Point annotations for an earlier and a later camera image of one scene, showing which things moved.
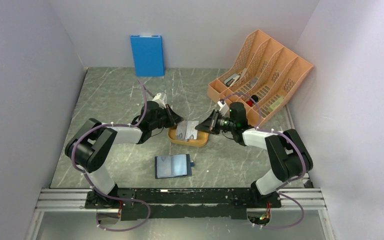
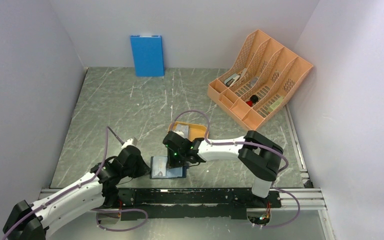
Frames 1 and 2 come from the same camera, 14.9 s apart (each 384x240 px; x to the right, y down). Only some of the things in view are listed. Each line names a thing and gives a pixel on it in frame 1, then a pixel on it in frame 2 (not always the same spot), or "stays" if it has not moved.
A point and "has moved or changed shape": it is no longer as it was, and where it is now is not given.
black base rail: x=150 y=204 stays
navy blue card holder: x=173 y=166 has moved or changed shape
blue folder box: x=148 y=55 stays
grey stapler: x=231 y=80 stays
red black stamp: x=250 y=103 stays
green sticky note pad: x=275 y=104 stays
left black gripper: x=175 y=119 -> x=143 y=167
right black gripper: x=206 y=125 -> x=171 y=162
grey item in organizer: x=253 y=81 stays
